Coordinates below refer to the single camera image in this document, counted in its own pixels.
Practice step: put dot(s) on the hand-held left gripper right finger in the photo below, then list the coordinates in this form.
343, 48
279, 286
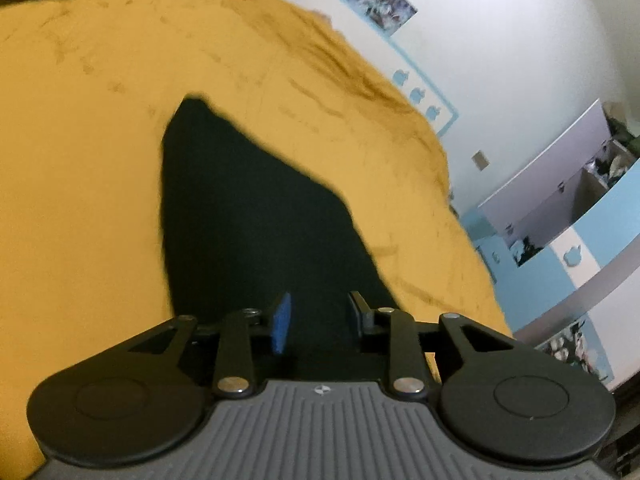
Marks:
358, 312

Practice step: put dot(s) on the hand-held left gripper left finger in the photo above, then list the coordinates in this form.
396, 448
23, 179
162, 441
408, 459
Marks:
281, 325

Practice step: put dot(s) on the black garment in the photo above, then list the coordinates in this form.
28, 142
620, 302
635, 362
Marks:
250, 220

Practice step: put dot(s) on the pile of toys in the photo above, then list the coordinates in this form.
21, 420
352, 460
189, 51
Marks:
575, 347

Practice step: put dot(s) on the grey and blue cabinet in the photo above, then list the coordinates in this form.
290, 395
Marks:
575, 240

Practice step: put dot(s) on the yellow blanket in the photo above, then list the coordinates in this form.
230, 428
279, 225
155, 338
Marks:
90, 160

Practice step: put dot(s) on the green bag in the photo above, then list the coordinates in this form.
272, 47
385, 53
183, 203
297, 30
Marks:
622, 127

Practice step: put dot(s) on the grey wall outlet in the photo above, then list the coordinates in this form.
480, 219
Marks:
480, 160

